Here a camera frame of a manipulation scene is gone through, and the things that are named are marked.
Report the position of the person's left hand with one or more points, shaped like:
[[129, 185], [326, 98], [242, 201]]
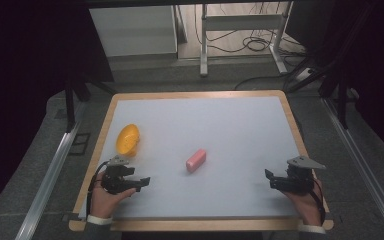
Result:
[[104, 200]]

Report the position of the orange fruit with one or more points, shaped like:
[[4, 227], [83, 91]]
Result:
[[127, 140]]

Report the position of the black stand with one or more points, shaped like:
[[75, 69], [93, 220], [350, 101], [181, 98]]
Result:
[[338, 90], [75, 96]]

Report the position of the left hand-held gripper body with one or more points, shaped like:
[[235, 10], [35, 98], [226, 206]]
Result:
[[113, 180]]

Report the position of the aluminium rail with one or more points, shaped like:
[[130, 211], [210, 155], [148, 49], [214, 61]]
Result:
[[363, 166], [48, 183]]

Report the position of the white cabinet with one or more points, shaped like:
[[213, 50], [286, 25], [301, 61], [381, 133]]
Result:
[[133, 30]]

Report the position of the person's right hand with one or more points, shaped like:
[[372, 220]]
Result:
[[305, 206]]

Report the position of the dark curtain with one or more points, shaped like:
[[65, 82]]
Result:
[[370, 66], [30, 83]]

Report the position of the wooden-framed white board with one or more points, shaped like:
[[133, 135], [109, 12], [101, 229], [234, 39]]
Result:
[[206, 130]]

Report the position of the white metal desk frame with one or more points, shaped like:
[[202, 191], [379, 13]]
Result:
[[243, 22]]

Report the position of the pink soap bar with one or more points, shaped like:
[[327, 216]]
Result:
[[196, 160]]

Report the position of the white power strip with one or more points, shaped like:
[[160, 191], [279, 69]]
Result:
[[305, 74]]

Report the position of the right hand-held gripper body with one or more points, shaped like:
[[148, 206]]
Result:
[[296, 178]]

